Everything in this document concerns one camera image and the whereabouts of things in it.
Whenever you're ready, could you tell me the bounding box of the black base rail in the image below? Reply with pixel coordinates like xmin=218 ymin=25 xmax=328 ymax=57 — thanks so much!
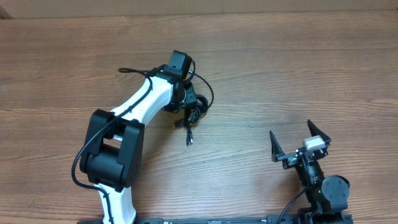
xmin=134 ymin=215 xmax=303 ymax=224

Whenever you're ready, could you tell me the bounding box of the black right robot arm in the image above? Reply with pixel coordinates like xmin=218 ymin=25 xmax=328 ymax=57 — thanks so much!
xmin=269 ymin=120 xmax=354 ymax=224

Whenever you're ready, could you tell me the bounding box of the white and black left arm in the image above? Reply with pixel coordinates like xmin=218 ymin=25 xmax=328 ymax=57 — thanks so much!
xmin=71 ymin=50 xmax=213 ymax=223

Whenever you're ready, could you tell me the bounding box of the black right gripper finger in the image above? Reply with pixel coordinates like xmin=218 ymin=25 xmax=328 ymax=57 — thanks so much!
xmin=307 ymin=119 xmax=331 ymax=146
xmin=269 ymin=131 xmax=285 ymax=162

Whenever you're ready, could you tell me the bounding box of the thick black usb cable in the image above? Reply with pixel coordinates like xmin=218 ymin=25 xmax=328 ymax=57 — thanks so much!
xmin=174 ymin=95 xmax=209 ymax=148

